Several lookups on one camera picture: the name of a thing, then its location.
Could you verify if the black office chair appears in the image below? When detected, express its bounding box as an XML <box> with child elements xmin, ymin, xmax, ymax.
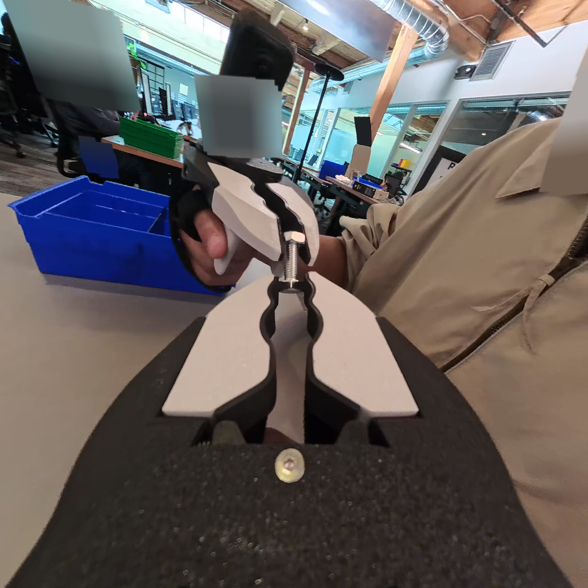
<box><xmin>0</xmin><ymin>14</ymin><xmax>28</xmax><ymax>159</ymax></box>

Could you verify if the silver ventilation duct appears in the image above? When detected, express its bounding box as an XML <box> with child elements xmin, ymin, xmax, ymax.
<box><xmin>368</xmin><ymin>0</ymin><xmax>451</xmax><ymax>58</ymax></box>

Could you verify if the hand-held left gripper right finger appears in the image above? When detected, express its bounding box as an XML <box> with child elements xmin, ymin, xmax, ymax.
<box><xmin>303</xmin><ymin>273</ymin><xmax>420</xmax><ymax>437</ymax></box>

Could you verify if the person's right forearm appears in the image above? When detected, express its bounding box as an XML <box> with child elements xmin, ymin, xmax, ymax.
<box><xmin>303</xmin><ymin>235</ymin><xmax>350</xmax><ymax>290</ymax></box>

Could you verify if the brown wooden table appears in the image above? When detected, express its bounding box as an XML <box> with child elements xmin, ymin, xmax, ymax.
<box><xmin>101</xmin><ymin>136</ymin><xmax>184</xmax><ymax>171</ymax></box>

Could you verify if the black studio lamp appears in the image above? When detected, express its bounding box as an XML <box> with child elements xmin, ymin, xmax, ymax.
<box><xmin>296</xmin><ymin>55</ymin><xmax>346</xmax><ymax>184</ymax></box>

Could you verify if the silver bolt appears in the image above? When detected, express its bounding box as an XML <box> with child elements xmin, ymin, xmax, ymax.
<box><xmin>282</xmin><ymin>232</ymin><xmax>307</xmax><ymax>285</ymax></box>

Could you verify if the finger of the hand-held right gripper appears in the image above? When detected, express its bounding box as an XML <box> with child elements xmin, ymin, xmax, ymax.
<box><xmin>267</xmin><ymin>181</ymin><xmax>320</xmax><ymax>268</ymax></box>
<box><xmin>210</xmin><ymin>164</ymin><xmax>288</xmax><ymax>267</ymax></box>

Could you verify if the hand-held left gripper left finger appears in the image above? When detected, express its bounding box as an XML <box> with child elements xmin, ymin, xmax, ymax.
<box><xmin>162</xmin><ymin>273</ymin><xmax>282</xmax><ymax>440</ymax></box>

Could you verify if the green storage bin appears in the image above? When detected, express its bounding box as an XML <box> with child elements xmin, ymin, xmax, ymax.
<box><xmin>120</xmin><ymin>117</ymin><xmax>184</xmax><ymax>160</ymax></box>

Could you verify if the tan document stand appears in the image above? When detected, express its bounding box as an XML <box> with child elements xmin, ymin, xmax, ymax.
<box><xmin>348</xmin><ymin>145</ymin><xmax>374</xmax><ymax>178</ymax></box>

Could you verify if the person's right hand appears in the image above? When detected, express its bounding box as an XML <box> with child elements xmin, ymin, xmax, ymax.
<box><xmin>179</xmin><ymin>207</ymin><xmax>276</xmax><ymax>288</ymax></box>

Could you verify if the blue divided storage bin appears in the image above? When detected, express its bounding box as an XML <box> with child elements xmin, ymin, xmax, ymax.
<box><xmin>9</xmin><ymin>175</ymin><xmax>226</xmax><ymax>296</ymax></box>

